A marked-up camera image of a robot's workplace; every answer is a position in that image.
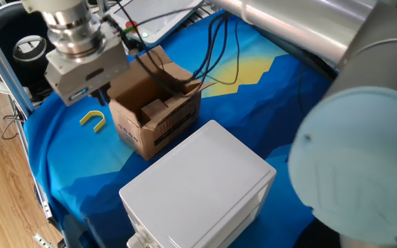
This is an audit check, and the aluminium frame post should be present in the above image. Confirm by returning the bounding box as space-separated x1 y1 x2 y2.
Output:
0 13 36 118

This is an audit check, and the white teach pendant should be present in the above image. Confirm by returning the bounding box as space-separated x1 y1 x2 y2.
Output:
103 0 205 48

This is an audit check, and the silver grey gripper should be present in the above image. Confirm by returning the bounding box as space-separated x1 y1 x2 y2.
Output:
44 23 132 107

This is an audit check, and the thin black cable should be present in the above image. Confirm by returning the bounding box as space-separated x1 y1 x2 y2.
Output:
1 99 26 141

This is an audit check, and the white plastic drawer cabinet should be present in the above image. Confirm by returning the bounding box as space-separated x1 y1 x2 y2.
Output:
119 119 277 248

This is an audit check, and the blue mountain print cloth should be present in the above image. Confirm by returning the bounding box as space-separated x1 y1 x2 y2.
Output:
23 10 334 248

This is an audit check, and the flat brown cardboard piece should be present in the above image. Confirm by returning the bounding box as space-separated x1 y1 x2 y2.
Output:
163 92 185 107

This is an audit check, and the brown cardboard box with flaps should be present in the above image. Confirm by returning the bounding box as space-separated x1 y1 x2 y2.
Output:
107 45 216 162

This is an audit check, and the yellow U-shaped plastic piece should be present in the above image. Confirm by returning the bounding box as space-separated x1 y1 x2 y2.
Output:
79 110 107 134

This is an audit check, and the metal corner bracket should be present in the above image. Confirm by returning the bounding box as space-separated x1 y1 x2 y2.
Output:
32 233 55 248

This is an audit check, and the small brown cardboard carton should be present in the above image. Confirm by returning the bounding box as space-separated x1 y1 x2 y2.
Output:
141 99 168 123

